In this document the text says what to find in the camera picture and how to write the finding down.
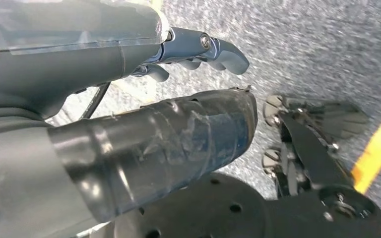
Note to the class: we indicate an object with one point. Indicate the ribbed grey left arm sleeve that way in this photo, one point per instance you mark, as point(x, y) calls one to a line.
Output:
point(9, 123)

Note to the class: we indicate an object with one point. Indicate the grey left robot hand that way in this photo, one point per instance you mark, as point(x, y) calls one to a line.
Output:
point(78, 65)

